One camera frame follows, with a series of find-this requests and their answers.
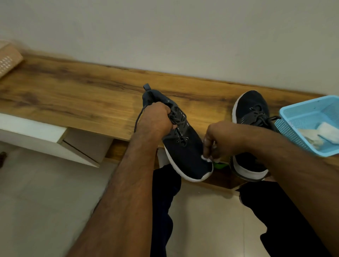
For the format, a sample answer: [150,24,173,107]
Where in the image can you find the blue plastic basket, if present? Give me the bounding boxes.
[274,95,339,157]

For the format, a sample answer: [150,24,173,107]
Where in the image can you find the person's left hand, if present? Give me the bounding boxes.
[136,102,177,141]

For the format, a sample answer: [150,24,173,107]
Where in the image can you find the person's right hand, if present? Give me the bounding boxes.
[202,121,256,162]

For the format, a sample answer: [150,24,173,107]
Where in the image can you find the white drawer unit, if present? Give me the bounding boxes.
[0,113,113,168]

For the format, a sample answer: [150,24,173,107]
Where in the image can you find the person's right forearm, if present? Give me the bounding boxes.
[249,124,339,256]

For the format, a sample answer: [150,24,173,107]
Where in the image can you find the beige perforated basket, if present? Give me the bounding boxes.
[0,40,24,79]

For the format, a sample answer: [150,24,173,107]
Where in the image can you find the person's left forearm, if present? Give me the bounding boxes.
[66,132,165,257]

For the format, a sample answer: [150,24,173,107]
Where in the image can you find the wooden table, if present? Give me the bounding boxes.
[0,54,339,195]

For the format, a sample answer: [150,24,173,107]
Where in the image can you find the used wipe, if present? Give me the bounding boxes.
[298,128,326,150]

